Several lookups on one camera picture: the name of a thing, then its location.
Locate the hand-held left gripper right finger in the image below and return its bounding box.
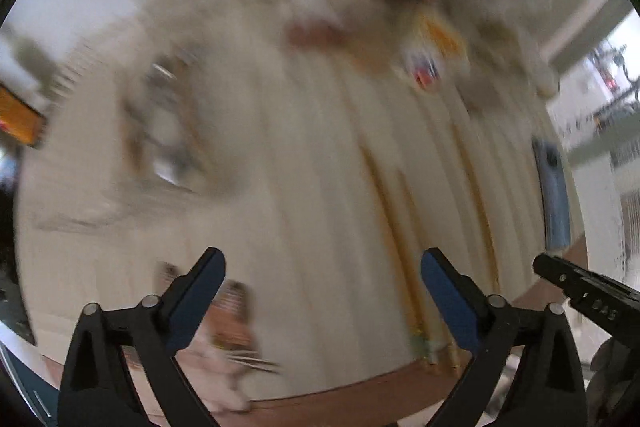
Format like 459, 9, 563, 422
421, 248, 588, 427

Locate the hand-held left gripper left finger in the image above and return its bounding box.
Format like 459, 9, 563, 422
57, 247, 227, 427

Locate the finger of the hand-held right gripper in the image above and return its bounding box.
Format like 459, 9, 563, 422
532, 254, 640, 306

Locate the wooden chopstick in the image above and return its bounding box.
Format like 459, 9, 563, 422
372, 157, 436, 358
397, 167, 463, 375
365, 147, 426, 348

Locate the metal spoon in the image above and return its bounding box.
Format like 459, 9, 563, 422
145, 57, 186, 92
150, 142, 201, 188

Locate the person's right hand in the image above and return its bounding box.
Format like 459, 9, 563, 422
586, 337, 640, 425

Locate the blue smartphone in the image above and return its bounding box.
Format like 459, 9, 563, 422
531, 136, 572, 253

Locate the black gas stove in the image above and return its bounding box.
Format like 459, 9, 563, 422
0, 322, 61, 423

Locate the yellow seasoning packet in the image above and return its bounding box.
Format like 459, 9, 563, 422
400, 12, 466, 90

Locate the orange box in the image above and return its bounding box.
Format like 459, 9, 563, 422
0, 84, 48, 148

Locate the reddish brown packet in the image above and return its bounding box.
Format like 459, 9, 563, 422
287, 19, 348, 50

